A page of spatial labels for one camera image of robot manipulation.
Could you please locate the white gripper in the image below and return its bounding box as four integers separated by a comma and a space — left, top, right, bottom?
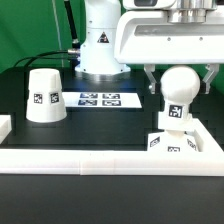
114, 0, 224, 94

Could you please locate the white lamp bulb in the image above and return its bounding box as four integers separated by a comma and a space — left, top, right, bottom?
161, 66, 200, 119

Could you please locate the white lamp base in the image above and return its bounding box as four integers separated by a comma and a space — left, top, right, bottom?
147, 112, 198, 153

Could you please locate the white lamp shade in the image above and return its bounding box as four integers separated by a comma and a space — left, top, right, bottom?
26, 68, 67, 123

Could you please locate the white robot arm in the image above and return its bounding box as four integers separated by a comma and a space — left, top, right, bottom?
76, 0, 224, 93

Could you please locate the white marker sheet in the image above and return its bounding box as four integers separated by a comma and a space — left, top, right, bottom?
62, 92, 141, 108

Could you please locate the white fence frame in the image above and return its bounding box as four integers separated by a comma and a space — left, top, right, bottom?
0, 120, 224, 176

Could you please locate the black cable conduit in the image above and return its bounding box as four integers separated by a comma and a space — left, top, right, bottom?
63, 0, 81, 48

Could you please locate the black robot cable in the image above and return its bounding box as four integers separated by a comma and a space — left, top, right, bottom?
13, 49, 82, 69

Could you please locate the thin grey cable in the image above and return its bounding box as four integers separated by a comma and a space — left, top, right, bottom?
51, 0, 64, 69

